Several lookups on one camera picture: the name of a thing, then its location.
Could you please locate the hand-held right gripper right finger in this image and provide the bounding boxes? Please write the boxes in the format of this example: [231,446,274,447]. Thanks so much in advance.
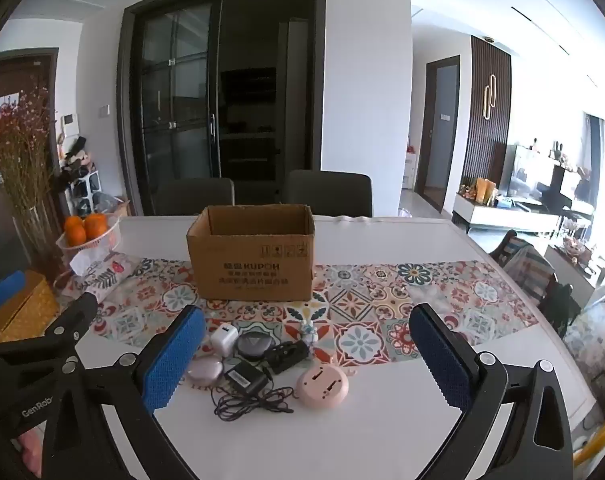
[409,303,577,480]

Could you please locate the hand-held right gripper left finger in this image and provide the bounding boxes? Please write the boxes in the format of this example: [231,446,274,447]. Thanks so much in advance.
[37,305,208,480]

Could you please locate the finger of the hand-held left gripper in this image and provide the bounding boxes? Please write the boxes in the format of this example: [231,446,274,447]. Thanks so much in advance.
[0,270,26,312]
[0,291,99,367]

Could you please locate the black power adapter with cable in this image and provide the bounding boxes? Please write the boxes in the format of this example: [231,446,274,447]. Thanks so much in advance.
[212,360,296,419]

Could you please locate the black rectangular device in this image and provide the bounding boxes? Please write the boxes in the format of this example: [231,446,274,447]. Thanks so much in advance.
[265,340,311,375]

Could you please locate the brown cardboard box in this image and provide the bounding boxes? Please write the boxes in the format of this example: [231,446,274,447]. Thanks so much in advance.
[186,204,317,305]

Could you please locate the yellow woven box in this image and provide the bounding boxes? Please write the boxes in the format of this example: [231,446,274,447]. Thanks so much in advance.
[0,270,61,344]

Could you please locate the lilac oval case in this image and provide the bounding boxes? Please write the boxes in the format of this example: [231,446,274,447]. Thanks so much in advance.
[186,355,226,386]

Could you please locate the white plug charger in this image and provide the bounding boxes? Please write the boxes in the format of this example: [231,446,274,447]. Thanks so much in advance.
[210,326,238,359]

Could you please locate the leaf print tissue pouch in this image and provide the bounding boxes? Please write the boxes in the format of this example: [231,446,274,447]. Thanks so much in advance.
[69,252,139,294]

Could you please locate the glass vase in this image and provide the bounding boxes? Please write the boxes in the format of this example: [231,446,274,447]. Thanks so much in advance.
[12,204,59,272]

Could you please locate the grey round device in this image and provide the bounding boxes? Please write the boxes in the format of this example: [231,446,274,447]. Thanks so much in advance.
[235,332,274,361]

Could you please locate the white fruit basket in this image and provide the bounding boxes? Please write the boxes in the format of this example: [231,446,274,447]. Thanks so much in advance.
[56,215,122,261]

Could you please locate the orange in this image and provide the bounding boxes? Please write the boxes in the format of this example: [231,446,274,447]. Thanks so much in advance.
[84,213,108,240]
[64,217,86,247]

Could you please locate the patterned tile table runner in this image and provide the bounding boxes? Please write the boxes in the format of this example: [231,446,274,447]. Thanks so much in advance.
[65,255,541,367]

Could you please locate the dried flowers in vase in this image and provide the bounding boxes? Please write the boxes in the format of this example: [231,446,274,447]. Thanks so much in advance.
[0,47,61,281]

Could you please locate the pink round device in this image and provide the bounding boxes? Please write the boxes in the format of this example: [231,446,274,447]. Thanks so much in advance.
[296,364,350,409]

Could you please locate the chair with draped clothes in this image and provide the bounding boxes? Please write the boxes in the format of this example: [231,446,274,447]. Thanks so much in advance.
[489,230,559,288]

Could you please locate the dried pink flowers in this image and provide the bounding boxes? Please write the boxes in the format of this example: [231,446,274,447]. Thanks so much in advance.
[0,87,64,211]

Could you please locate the white television console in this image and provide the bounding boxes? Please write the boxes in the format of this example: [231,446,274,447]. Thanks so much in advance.
[453,192,564,235]

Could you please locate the dark dining chair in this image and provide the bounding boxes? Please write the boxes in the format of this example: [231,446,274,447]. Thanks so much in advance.
[282,170,374,219]
[155,177,236,216]

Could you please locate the orange box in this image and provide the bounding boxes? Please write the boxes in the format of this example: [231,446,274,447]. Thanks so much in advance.
[475,177,499,206]

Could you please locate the yellow stool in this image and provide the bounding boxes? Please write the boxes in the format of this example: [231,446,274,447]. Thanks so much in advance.
[573,412,605,472]

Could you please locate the flat screen television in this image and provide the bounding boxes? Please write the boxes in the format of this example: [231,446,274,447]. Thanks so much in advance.
[500,144,596,217]

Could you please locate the dark hallway door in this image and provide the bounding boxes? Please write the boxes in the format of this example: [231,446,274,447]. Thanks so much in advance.
[415,55,461,212]

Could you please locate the dark framed glass sliding door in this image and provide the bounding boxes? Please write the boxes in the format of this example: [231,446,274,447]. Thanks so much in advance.
[116,0,328,217]

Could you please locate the gold wall ornament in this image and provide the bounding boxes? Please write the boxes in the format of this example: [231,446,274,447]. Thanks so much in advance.
[483,74,499,122]

